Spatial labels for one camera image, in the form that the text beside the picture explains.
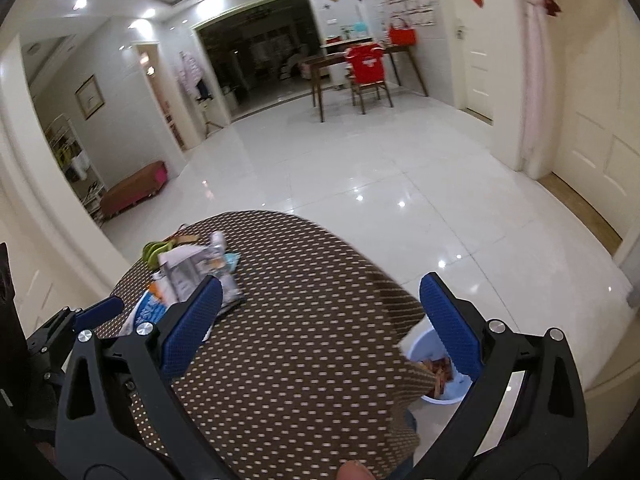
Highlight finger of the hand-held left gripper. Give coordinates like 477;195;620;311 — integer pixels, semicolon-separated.
74;296;124;331

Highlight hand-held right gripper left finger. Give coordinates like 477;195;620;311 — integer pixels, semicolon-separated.
54;275;236;480

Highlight silver foil wrapper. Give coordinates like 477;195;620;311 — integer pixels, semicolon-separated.
215;272;247;319

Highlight wooden dining table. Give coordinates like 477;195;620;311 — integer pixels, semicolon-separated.
300;42;431;124

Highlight pink curtain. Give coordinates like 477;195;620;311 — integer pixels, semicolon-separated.
519;0;563;177

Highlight brown dotted tablecloth round table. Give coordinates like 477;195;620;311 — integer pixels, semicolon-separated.
92;210;441;480

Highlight lavender plastic trash bin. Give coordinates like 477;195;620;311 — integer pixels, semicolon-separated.
397;327;474;407

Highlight person's right hand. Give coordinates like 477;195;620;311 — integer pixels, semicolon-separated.
336;461;372;480

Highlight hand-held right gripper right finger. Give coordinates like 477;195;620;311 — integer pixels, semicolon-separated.
412;272;587;480

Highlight group of wall certificates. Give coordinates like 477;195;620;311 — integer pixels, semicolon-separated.
375;0;437;32

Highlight orange crumpled wrappers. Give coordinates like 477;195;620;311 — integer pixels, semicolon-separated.
417;355;457;397

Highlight red handbag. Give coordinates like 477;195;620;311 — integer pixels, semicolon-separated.
387;16;419;46

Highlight red chair cover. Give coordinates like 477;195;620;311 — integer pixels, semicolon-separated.
346;45;387;84

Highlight white storage shelf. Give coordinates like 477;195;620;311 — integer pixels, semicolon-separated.
42;114;109;222

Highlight blue and white packet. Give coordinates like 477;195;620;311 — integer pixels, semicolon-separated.
119;287;172;337

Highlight wooden chair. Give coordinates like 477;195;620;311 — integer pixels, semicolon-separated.
345;45;397;114

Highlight wooden coat stand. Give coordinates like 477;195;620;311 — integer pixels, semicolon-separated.
195;80;222;137

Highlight small white plastic bottle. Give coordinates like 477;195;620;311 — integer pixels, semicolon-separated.
209;232;229;272

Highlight brown bench with pink skirt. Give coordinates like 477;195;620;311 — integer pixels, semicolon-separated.
100;161;167;221

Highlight hanging pink clothes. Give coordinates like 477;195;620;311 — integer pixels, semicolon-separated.
177;52;204;97

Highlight white panelled door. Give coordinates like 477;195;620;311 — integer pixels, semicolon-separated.
452;0;497;126
550;0;640;263

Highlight framed wall picture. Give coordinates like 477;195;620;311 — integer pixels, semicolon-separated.
75;74;106;121

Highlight green plush toy red string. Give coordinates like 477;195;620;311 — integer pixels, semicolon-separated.
142;240;177;269

